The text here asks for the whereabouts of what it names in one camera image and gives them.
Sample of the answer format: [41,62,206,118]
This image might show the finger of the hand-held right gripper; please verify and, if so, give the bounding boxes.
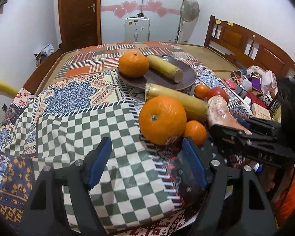
[209,124,295,170]
[238,117,284,139]

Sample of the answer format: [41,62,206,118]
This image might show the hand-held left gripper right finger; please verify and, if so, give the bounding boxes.
[181,137,278,236]

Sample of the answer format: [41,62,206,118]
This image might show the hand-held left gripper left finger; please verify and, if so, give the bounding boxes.
[18,136,113,236]

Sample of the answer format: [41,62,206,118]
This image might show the pink raw meat piece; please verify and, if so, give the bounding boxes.
[207,96,253,136]

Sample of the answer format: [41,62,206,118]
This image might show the large orange with sticker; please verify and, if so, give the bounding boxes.
[139,96,187,145]

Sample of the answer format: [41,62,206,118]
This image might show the brown round plate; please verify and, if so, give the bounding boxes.
[117,55,197,92]

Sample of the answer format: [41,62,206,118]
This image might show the small wooden box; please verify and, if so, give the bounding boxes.
[251,103,271,120]

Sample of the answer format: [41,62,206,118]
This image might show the small tangerine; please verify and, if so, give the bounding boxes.
[194,84,210,99]
[183,120,207,146]

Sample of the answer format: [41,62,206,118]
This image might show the pink quilted pouch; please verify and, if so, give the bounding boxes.
[261,70,278,93]

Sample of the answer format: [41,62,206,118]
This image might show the red tomato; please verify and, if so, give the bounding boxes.
[206,87,229,104]

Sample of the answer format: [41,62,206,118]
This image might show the white plush toy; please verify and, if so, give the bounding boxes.
[246,65,266,77]

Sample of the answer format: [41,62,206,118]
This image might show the orange garment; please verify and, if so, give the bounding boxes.
[273,168,295,228]

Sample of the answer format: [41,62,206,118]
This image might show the patchwork printed blanket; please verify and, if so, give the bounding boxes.
[0,42,252,236]

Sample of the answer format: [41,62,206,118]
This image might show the yellow corn cob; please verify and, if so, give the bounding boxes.
[145,83,209,124]
[147,54,184,83]

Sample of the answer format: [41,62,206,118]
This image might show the wooden bed headboard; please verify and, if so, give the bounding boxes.
[204,15,295,79]

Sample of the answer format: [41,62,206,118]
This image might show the straw bed mat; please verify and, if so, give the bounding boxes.
[176,44,239,72]

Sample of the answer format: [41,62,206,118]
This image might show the mandarin orange with stem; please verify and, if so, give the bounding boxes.
[119,51,149,79]

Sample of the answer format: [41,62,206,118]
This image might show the grey clothes pile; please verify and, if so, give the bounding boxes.
[34,44,55,67]

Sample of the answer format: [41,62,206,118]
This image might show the yellow plastic chair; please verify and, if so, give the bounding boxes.
[0,80,19,138]

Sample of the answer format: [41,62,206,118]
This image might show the white standing fan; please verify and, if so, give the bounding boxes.
[176,0,200,44]

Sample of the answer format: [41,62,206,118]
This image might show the white water heater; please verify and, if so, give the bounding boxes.
[124,13,151,42]

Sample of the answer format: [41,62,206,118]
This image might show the brown wooden door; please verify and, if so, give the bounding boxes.
[58,0,102,52]

